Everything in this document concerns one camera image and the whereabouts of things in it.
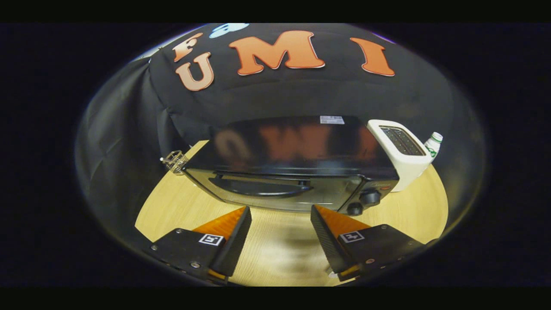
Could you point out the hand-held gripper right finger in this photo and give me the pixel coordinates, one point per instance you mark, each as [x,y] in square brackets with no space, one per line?
[327,241]

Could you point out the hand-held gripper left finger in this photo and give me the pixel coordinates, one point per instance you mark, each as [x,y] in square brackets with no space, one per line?
[232,245]

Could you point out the black toaster oven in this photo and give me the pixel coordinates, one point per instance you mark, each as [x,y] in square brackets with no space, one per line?
[292,146]

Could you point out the white slot toaster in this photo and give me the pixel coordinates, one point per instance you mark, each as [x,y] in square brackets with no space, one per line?
[404,163]

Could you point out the white bottle green label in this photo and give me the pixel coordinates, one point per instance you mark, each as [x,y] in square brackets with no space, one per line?
[434,144]

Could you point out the black backdrop cloth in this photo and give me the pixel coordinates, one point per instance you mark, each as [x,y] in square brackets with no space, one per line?
[301,94]

